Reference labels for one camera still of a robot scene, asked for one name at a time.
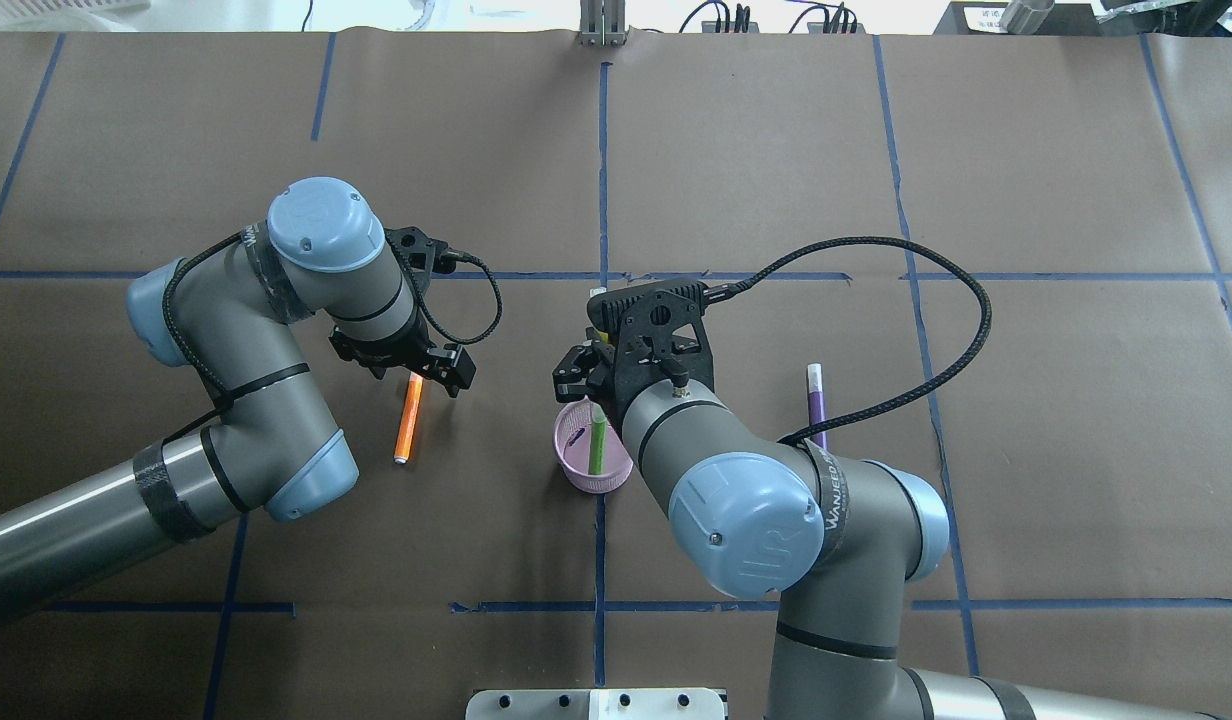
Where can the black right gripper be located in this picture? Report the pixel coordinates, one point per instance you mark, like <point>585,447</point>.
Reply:
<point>580,376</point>

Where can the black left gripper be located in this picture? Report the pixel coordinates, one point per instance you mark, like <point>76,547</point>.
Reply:
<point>388,350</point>

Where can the orange marker pen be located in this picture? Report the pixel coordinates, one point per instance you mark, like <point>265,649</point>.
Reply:
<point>409,419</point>

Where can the green marker pen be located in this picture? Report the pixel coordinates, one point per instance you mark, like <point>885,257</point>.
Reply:
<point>598,429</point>

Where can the purple marker pen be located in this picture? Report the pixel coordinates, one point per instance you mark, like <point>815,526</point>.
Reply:
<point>816,403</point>

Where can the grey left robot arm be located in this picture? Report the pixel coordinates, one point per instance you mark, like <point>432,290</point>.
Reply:
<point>261,435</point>

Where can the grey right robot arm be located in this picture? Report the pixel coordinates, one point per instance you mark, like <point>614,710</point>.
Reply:
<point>837,538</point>

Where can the pink mesh pen holder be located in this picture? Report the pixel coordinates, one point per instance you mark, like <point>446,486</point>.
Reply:
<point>571,438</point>

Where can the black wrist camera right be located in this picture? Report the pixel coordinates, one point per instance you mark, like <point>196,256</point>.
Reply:
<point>663,320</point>

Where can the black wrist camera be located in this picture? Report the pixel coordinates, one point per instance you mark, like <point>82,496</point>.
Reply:
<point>663,320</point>
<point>422,255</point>

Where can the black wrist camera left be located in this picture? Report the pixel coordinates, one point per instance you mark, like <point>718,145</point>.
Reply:
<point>422,255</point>

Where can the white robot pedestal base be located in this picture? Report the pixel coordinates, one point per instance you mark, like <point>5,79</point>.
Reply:
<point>599,703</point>

